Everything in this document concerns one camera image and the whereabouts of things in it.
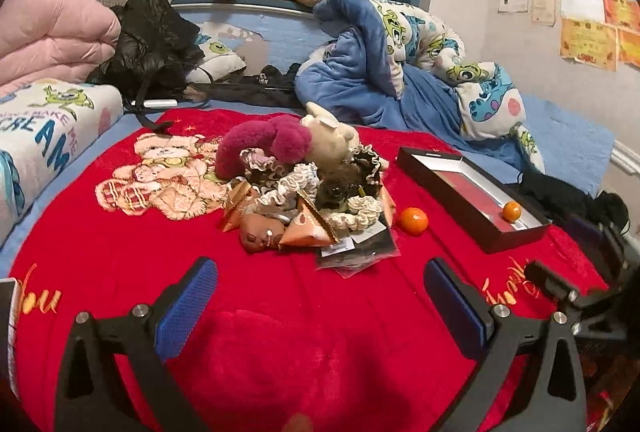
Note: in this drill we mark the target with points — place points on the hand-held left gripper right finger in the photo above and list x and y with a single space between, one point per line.
452 307

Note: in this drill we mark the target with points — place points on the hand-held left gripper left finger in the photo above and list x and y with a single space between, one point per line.
187 307

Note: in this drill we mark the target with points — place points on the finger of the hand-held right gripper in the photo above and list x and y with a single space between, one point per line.
547 284

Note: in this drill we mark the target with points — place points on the black box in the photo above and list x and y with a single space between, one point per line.
450 184

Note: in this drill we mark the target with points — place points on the white ruffled scrunchie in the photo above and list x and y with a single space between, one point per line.
295 184

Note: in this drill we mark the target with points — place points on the small orange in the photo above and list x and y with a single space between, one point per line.
414 221
511 211

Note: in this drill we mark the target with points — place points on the black cloth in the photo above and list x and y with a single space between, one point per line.
555 197

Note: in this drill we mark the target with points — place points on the red bear print blanket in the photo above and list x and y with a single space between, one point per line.
280 342

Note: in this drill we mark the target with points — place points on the small brown plush toy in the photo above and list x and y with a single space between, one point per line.
260 234

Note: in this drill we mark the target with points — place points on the orange pyramid packet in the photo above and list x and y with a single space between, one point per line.
307 229
237 212

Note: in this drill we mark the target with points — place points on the clear plastic packet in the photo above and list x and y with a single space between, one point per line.
360 252

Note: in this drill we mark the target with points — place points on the cream ruffled scrunchie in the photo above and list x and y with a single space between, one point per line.
357 212

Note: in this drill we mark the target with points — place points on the pink frilled scrunchie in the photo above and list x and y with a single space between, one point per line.
257 159

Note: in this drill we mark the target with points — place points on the dark brown fuzzy scrunchie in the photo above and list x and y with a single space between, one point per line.
340 184

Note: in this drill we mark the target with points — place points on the black and white frilled scrunchie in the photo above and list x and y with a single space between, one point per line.
370 162

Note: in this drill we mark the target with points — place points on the magenta plush toy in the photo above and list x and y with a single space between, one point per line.
250 139

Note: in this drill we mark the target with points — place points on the white stick device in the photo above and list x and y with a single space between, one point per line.
161 103

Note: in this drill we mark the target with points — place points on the beige plush toy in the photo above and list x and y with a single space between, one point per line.
327 137

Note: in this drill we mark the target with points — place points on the white cartoon print pillow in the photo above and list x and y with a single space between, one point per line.
50 132

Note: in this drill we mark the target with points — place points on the black clothing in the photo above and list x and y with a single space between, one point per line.
250 92

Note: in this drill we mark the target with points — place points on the monster print pillow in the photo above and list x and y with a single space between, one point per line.
217 54

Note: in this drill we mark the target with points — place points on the blue monster print quilt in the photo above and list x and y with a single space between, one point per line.
360 62

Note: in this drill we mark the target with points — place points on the black puffer jacket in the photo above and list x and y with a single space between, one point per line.
150 42

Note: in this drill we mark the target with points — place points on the blue bed headboard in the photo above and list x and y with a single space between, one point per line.
280 32

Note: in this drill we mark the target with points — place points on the pink quilt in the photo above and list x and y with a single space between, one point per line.
55 32

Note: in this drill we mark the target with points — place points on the row of wall certificates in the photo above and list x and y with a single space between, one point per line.
587 42

